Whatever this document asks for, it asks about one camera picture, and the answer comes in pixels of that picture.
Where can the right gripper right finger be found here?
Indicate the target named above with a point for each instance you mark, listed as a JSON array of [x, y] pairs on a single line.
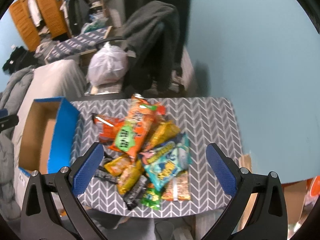
[[268, 218]]

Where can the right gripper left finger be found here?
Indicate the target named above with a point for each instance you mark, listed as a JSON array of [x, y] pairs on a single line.
[[40, 218]]

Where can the small black snack packet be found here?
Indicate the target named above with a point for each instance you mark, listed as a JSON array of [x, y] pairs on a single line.
[[133, 196]]

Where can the orange peanut snack bag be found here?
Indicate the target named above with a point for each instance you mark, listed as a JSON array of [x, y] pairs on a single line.
[[178, 188]]

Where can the orange black octopus snack bag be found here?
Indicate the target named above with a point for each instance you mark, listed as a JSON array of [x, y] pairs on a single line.
[[107, 126]]

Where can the orange green long snack bag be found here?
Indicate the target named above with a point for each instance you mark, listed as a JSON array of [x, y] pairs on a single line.
[[136, 126]]

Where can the teal cartoon snack bag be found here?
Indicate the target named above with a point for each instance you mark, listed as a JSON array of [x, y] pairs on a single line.
[[165, 161]]

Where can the yellow snack bag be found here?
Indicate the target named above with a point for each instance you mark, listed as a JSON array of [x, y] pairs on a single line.
[[160, 133]]

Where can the yellow long cracker bag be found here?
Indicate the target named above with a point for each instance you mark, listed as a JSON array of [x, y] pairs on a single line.
[[126, 172]]

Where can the grey comforter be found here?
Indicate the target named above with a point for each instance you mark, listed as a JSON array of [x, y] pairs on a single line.
[[11, 100]]

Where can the blue cardboard box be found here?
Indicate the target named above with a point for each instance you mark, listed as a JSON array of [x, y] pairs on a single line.
[[47, 137]]

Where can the black clothes pile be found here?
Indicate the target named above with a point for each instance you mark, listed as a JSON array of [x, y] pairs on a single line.
[[20, 58]]

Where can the bed with grey sheet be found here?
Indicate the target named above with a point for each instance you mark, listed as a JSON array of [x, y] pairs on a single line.
[[60, 78]]

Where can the white plastic bag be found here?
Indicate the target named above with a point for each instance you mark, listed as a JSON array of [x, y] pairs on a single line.
[[108, 65]]

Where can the black office chair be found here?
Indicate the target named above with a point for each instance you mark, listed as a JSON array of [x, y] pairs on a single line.
[[150, 69]]

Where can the dark grey fleece blanket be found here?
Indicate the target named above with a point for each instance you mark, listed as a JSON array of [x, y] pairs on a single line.
[[142, 22]]

